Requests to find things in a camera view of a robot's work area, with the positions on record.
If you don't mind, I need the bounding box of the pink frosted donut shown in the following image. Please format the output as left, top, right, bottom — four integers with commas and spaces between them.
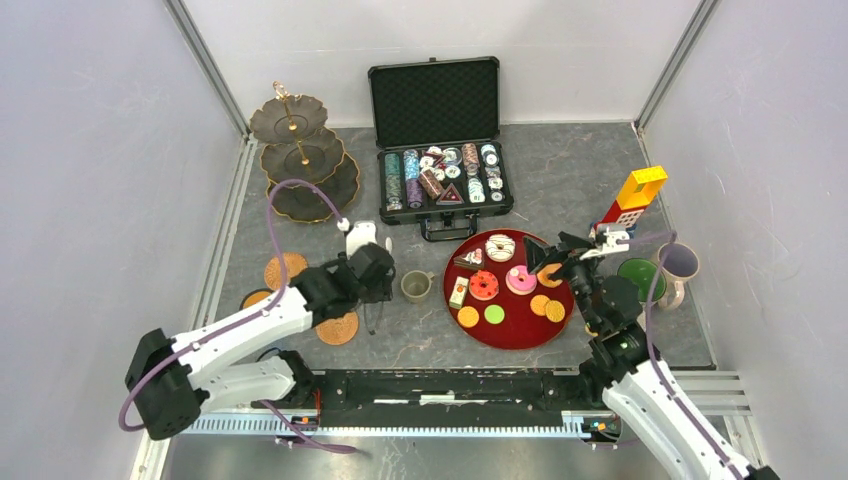
505, 264, 537, 295

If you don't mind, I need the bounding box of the small grey-green cup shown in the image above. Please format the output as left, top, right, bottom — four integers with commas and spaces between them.
400, 270, 434, 304

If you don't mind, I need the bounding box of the toy block tower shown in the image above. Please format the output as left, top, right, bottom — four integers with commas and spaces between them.
589, 165, 668, 238

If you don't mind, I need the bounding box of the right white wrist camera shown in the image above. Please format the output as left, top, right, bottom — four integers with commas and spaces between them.
579, 223, 631, 260

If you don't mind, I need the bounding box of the red round tray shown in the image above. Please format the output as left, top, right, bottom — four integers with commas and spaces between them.
442, 228, 577, 350

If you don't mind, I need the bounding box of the black poker chip case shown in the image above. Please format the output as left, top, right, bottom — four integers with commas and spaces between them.
367, 56, 514, 242

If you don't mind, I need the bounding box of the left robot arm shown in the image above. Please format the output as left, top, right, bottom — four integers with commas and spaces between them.
118, 242, 395, 440

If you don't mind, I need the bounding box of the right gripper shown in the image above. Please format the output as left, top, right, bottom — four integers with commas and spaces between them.
520, 232, 604, 330

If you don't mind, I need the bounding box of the orange black coaster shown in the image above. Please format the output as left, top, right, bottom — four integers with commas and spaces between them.
239, 288, 274, 310

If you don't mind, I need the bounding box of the red frosted donut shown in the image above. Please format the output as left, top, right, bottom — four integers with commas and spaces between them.
468, 270, 499, 302

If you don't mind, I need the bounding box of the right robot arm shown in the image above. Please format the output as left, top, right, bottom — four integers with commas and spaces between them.
522, 228, 777, 479

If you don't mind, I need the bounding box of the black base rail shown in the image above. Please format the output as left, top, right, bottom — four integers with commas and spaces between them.
251, 351, 622, 444

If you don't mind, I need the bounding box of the orange round biscuit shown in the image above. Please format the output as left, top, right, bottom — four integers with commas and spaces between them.
530, 294, 550, 317

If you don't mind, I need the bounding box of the white rectangular pastry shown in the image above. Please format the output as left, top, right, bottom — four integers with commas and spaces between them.
448, 276, 469, 309

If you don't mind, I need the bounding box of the beige purple mug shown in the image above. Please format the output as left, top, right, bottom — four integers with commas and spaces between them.
656, 242, 700, 310

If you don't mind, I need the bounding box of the three-tier dessert stand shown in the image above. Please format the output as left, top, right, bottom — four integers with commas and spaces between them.
249, 81, 360, 223

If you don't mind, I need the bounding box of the woven coaster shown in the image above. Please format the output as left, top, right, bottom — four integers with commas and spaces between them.
264, 252, 308, 291
314, 312, 359, 346

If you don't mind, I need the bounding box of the green bowl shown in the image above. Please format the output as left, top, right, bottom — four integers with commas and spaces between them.
617, 258, 667, 303

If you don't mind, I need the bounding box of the woven coaster left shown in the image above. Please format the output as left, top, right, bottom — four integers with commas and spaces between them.
264, 252, 308, 291

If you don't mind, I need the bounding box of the green macaron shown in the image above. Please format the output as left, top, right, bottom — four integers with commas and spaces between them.
484, 304, 506, 325

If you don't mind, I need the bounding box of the orange waffle biscuit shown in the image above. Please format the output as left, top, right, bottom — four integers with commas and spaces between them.
544, 300, 567, 323

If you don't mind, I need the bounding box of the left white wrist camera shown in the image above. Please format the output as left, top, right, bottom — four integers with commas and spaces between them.
336, 218, 377, 257

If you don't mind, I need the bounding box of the yellow round cookie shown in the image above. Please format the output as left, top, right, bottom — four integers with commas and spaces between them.
456, 306, 480, 329

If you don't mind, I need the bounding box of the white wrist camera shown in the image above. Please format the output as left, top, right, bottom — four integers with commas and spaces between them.
579, 223, 631, 260
336, 218, 377, 257

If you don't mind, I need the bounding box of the white striped donut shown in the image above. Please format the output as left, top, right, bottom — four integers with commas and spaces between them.
484, 234, 516, 263

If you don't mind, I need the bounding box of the chocolate cake slice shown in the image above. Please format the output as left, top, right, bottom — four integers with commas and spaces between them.
453, 248, 485, 271

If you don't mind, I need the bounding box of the woven coaster front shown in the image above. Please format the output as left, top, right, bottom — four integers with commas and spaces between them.
314, 312, 359, 346

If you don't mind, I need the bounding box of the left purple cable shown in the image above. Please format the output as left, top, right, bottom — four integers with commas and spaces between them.
117, 178, 359, 455

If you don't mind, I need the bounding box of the orange peach bun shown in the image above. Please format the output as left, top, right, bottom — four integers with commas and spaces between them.
536, 263, 563, 288

